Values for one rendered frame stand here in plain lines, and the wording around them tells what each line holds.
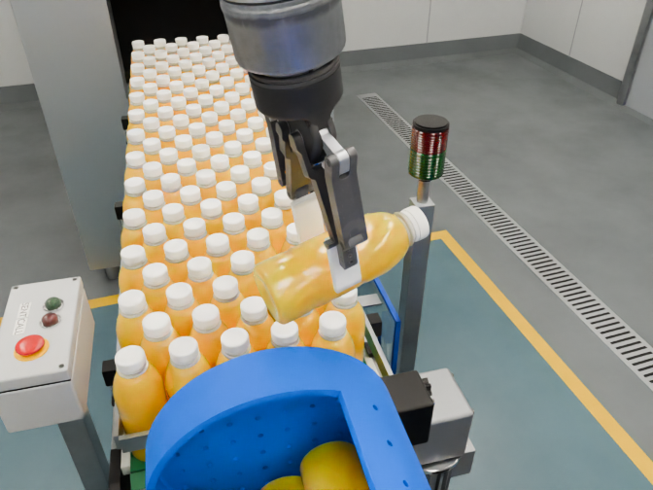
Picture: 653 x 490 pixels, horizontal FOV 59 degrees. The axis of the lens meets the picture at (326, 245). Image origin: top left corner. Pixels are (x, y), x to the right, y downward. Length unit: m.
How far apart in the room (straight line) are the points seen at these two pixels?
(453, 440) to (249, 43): 0.82
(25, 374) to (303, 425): 0.37
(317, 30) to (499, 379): 1.98
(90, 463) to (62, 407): 0.25
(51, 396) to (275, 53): 0.58
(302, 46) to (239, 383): 0.32
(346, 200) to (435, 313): 2.05
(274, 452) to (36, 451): 1.58
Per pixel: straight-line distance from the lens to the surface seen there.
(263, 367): 0.59
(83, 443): 1.08
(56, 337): 0.89
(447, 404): 1.06
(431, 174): 1.04
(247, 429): 0.68
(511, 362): 2.39
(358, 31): 5.15
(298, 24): 0.43
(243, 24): 0.44
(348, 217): 0.50
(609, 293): 2.87
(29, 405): 0.89
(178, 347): 0.83
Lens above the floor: 1.66
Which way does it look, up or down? 35 degrees down
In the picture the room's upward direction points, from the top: straight up
